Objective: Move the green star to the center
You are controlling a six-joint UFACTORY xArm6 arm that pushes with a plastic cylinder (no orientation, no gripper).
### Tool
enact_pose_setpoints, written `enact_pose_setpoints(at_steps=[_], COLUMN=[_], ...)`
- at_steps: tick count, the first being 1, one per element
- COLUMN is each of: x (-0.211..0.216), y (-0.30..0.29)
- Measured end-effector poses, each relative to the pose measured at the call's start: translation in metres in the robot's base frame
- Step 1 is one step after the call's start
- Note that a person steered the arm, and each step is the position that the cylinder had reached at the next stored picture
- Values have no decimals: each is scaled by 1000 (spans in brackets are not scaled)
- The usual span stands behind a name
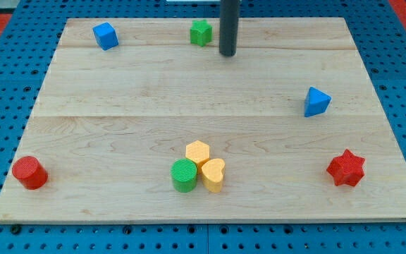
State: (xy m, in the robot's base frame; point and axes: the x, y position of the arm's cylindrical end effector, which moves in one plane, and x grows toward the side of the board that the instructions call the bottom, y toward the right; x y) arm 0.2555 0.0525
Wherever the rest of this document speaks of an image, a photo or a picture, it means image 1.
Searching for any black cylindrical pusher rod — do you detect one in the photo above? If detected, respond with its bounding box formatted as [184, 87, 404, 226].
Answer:
[219, 0, 240, 57]

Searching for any blue triangle block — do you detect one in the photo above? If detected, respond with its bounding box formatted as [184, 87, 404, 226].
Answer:
[304, 87, 332, 117]

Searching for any red star block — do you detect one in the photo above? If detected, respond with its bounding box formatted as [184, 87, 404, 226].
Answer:
[326, 149, 366, 187]

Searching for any yellow heart block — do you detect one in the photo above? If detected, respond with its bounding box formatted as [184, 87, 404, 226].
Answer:
[202, 158, 226, 193]

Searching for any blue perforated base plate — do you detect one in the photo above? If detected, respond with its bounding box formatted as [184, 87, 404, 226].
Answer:
[0, 0, 406, 253]

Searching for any green star block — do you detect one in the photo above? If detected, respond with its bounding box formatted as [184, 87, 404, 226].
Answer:
[190, 20, 212, 47]

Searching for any red cylinder block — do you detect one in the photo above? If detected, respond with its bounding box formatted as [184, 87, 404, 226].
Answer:
[12, 156, 49, 190]

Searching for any green cylinder block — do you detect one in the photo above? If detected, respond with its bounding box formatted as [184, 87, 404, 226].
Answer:
[170, 159, 197, 193]

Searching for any blue cube block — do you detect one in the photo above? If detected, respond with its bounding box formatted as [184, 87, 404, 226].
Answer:
[92, 23, 118, 51]

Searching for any light wooden board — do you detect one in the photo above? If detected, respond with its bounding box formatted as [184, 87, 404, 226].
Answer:
[0, 18, 406, 224]

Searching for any yellow hexagon block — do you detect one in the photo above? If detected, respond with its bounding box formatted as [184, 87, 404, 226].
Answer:
[185, 140, 210, 174]

